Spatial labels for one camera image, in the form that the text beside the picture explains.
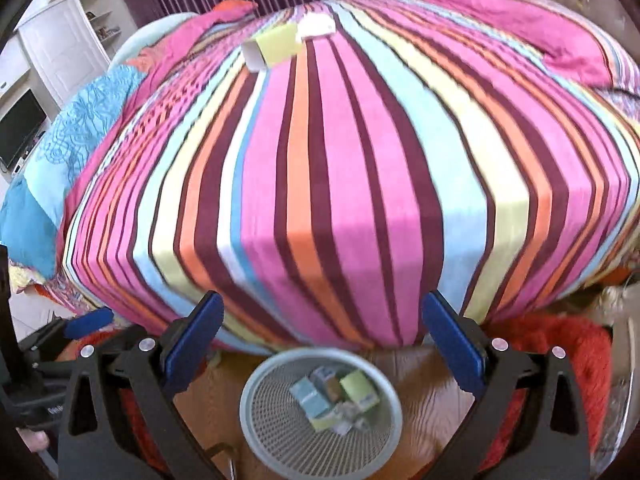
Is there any large green DHC box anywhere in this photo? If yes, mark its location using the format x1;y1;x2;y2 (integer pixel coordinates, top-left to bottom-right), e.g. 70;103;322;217
340;370;380;413

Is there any teal mosquito liquid box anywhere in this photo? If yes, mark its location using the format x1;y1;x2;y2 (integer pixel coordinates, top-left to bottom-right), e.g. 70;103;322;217
288;377;333;419

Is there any pink white plastic packet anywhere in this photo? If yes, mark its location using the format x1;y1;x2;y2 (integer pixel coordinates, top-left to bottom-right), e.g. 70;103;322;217
296;12;336;42

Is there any vitamin capsule box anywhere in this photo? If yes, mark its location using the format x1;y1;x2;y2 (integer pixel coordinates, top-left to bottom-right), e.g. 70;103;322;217
309;408;352;436

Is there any person left hand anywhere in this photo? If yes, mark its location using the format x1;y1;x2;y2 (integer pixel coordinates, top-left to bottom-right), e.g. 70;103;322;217
17;428;50;453

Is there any red fluffy rug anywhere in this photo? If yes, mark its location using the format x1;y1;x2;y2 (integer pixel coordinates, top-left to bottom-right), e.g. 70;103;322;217
58;334;590;479

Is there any blue patterned quilt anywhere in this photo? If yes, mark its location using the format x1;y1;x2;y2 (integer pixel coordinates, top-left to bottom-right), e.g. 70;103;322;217
1;64;145;280

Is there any white mesh waste basket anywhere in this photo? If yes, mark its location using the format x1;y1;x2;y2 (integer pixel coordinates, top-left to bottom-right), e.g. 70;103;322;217
239;348;402;479

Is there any black television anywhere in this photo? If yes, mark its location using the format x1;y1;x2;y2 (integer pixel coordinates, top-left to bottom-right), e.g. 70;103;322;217
0;90;47;169

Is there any striped colourful bed sheet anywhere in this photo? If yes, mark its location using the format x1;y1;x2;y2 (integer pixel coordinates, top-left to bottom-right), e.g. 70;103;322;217
60;0;639;353

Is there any white wardrobe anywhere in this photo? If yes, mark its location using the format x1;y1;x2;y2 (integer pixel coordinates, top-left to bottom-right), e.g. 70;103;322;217
1;0;137;118

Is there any pink pillow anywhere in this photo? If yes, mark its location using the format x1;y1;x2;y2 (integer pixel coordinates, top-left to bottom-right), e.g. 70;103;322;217
426;0;620;89

